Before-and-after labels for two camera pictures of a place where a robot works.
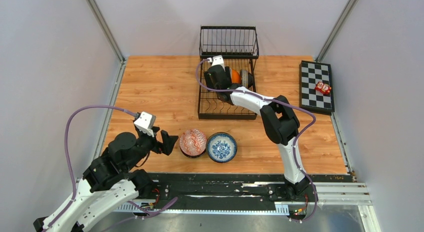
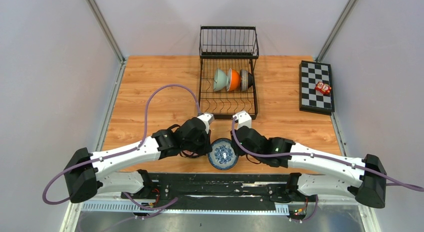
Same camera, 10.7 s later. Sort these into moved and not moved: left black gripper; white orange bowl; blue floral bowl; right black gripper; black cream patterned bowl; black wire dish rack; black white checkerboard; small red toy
Moved: blue floral bowl; left black gripper; right black gripper
Not moved: black wire dish rack; black white checkerboard; small red toy; white orange bowl; black cream patterned bowl
